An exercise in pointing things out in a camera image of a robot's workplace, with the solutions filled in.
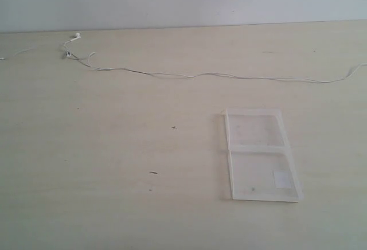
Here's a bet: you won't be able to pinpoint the clear plastic open case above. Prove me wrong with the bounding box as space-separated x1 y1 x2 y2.
223 108 303 202

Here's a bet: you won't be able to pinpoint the white wired earphones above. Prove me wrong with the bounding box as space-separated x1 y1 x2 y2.
0 32 367 85

